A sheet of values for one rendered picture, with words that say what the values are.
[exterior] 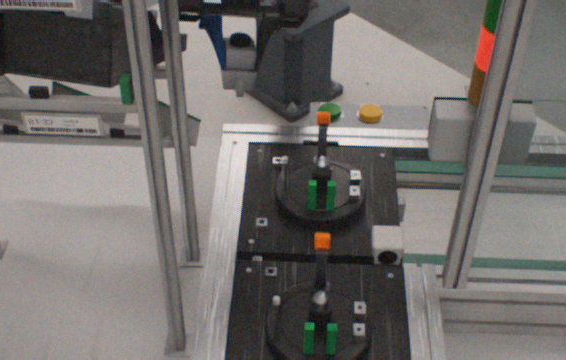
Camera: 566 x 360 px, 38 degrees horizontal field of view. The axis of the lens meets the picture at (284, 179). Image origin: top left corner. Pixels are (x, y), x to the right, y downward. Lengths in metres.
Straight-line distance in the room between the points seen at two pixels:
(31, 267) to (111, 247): 0.13
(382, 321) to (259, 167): 0.35
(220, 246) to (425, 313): 0.31
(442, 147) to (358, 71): 0.71
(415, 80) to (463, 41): 1.73
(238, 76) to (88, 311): 0.42
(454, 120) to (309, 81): 0.60
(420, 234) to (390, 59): 0.56
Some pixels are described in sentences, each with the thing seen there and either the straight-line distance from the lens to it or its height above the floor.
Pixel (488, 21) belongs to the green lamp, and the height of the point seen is 1.37.
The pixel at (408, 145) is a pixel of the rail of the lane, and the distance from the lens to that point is 1.39.
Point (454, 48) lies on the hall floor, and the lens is 3.38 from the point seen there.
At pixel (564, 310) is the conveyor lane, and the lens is 1.26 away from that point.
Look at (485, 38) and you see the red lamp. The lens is 0.95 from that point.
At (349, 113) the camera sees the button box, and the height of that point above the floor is 0.96.
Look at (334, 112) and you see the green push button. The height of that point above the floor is 0.97.
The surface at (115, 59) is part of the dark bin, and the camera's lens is 0.94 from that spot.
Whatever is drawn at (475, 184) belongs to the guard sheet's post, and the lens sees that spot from 1.04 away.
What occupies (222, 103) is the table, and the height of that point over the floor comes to 0.86.
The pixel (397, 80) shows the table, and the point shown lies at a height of 0.86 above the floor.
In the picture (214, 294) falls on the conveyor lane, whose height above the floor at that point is 0.95.
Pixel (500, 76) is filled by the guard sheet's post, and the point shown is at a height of 1.33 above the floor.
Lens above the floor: 1.86
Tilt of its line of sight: 43 degrees down
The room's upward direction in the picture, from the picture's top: 1 degrees clockwise
